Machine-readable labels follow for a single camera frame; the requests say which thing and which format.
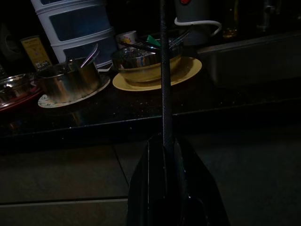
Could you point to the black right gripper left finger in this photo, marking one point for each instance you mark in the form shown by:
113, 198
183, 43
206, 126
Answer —
145, 188

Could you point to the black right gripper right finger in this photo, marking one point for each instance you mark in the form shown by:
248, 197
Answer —
188, 188

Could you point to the white patterned plate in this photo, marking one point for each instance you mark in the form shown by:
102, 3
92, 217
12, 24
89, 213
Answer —
98, 88

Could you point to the yellow bowl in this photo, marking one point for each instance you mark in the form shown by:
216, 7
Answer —
145, 75

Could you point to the yellow plate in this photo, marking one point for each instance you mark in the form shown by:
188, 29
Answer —
188, 70

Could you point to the stainless steel bowl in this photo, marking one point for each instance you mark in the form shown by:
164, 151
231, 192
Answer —
136, 58

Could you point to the stainless steel pot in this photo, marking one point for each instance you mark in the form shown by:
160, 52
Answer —
68, 82

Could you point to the black tongs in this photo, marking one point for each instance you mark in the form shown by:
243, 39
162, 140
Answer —
141, 46

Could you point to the metal spoon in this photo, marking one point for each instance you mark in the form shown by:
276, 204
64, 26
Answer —
90, 56

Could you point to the stainless steel sink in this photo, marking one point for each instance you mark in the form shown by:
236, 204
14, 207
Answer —
254, 58

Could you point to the green plastic utensil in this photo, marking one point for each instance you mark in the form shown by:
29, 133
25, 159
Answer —
154, 41

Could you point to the white printed cup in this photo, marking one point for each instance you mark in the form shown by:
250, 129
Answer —
128, 38

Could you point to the red-rimmed glass lid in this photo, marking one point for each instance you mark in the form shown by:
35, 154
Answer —
16, 91

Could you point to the white plastic drawer tower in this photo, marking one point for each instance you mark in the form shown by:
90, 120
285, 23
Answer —
80, 30

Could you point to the cooking oil bottle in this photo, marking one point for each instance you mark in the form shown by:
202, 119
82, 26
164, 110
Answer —
231, 21

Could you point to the yellow carton box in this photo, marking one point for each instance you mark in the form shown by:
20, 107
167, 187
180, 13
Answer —
36, 53

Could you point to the grey appliance with red button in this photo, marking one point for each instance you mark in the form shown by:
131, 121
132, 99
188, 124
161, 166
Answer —
192, 11

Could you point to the metal faucet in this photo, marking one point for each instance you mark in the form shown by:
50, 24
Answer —
266, 14

